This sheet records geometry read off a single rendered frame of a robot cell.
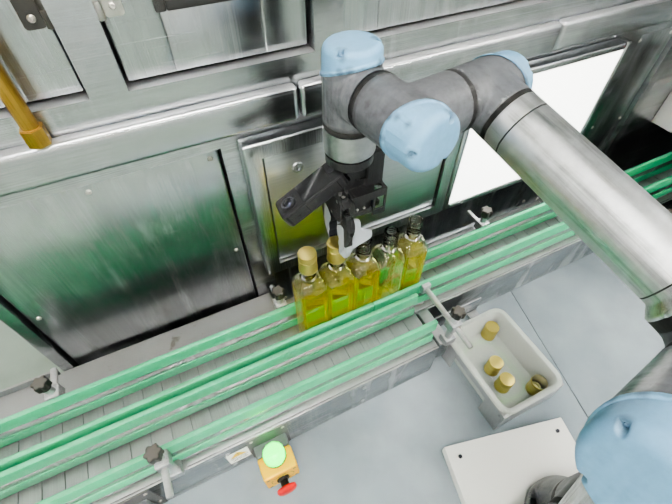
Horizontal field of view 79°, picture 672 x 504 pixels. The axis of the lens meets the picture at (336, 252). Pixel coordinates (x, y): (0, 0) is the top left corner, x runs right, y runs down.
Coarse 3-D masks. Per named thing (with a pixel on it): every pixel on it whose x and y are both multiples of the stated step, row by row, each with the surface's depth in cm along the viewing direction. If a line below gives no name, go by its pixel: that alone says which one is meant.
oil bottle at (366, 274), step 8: (352, 256) 80; (352, 264) 80; (360, 264) 79; (368, 264) 79; (376, 264) 80; (352, 272) 80; (360, 272) 79; (368, 272) 79; (376, 272) 81; (360, 280) 80; (368, 280) 81; (376, 280) 83; (360, 288) 82; (368, 288) 84; (376, 288) 85; (360, 296) 85; (368, 296) 86; (360, 304) 87
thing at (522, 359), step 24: (504, 312) 101; (456, 336) 100; (480, 336) 104; (504, 336) 102; (480, 360) 100; (504, 360) 100; (528, 360) 97; (480, 384) 89; (552, 384) 90; (504, 408) 86
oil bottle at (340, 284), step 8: (328, 264) 78; (344, 264) 79; (320, 272) 80; (328, 272) 77; (336, 272) 77; (344, 272) 78; (328, 280) 77; (336, 280) 77; (344, 280) 78; (352, 280) 79; (328, 288) 78; (336, 288) 79; (344, 288) 80; (352, 288) 81; (328, 296) 80; (336, 296) 81; (344, 296) 82; (352, 296) 84; (328, 304) 83; (336, 304) 83; (344, 304) 84; (352, 304) 86; (328, 312) 85; (336, 312) 85; (344, 312) 87
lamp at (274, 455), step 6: (270, 444) 80; (276, 444) 80; (264, 450) 80; (270, 450) 79; (276, 450) 79; (282, 450) 79; (264, 456) 79; (270, 456) 78; (276, 456) 78; (282, 456) 79; (270, 462) 78; (276, 462) 78; (282, 462) 80
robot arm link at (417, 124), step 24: (384, 72) 46; (360, 96) 46; (384, 96) 44; (408, 96) 43; (432, 96) 43; (456, 96) 44; (360, 120) 46; (384, 120) 43; (408, 120) 41; (432, 120) 40; (456, 120) 42; (384, 144) 45; (408, 144) 42; (432, 144) 42; (408, 168) 44; (432, 168) 46
